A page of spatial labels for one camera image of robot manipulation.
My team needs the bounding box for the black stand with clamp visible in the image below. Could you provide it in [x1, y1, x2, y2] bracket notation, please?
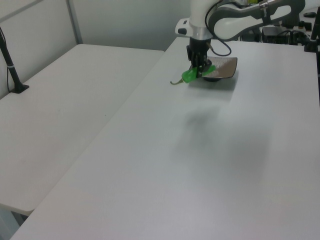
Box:
[303, 14, 320, 54]

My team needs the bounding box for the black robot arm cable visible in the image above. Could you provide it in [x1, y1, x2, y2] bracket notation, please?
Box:
[204, 0, 233, 57]

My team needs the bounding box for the square brown ceramic plate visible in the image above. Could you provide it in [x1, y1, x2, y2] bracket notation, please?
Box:
[188, 56, 239, 83]

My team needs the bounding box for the green chili pepper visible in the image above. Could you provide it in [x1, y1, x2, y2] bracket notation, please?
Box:
[169, 64, 217, 87]

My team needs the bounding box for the grey partition frame post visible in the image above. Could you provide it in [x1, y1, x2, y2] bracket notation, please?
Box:
[66, 0, 84, 46]

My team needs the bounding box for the black electronics box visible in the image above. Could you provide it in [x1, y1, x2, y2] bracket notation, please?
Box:
[261, 26, 292, 45]

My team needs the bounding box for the black camera stand pole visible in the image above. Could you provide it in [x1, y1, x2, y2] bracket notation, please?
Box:
[0, 26, 30, 95]

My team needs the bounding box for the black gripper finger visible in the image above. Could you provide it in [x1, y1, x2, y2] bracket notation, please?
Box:
[203, 56, 213, 74]
[196, 58, 205, 79]

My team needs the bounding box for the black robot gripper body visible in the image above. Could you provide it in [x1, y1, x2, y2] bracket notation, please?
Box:
[186, 36, 214, 66]

